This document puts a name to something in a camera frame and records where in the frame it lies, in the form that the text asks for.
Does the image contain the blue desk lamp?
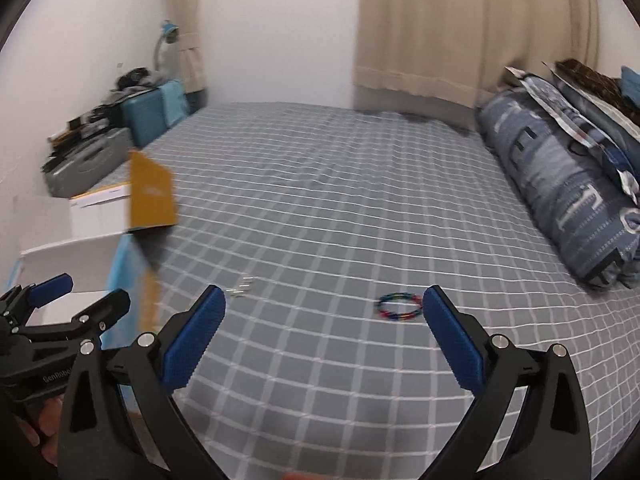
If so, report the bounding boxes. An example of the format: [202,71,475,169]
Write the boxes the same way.
[152,20,180,73]

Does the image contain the blue pillow with white edge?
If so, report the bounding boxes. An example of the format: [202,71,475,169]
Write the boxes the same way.
[504,65,640,196]

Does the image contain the wide beige curtain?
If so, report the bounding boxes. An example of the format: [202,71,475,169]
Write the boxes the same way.
[352,0,601,107]

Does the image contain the multicolour bead bracelet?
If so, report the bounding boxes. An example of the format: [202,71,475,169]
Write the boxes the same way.
[376,292,425,322]

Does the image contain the person's left hand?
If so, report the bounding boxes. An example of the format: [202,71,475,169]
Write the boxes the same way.
[20,395,66,453]

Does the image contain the grey-blue pillow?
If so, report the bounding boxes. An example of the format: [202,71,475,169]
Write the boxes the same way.
[547,62,640,143]

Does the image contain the narrow beige curtain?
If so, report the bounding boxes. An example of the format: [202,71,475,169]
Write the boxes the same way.
[164,0,208,107]

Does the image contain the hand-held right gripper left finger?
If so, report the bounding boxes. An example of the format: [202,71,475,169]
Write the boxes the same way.
[59,285,227,480]

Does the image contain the teal suitcase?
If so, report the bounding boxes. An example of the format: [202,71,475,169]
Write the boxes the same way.
[120,80,191,148]

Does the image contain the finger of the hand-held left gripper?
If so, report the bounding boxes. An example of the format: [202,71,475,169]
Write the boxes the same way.
[14,288,132,348]
[0,273,75,328]

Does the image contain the blue and yellow cardboard box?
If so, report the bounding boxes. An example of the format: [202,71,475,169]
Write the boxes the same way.
[10,152,179,361]

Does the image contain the dark clutter pile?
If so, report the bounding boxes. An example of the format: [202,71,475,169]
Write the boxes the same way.
[115,66,164,95]

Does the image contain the white pearl beads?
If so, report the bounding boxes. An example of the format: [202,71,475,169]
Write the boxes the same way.
[225,276,255,298]

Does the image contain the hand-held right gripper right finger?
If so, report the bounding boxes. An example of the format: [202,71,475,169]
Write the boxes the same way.
[422,285,593,480]

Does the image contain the grey hard case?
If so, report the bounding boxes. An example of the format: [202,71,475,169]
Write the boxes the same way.
[42,127,133,199]

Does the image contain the grey grid bedsheet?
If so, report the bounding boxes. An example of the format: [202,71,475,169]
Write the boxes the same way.
[125,102,640,480]

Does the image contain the folded blue patterned quilt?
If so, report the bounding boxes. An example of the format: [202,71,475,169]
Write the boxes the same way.
[475,87,640,291]

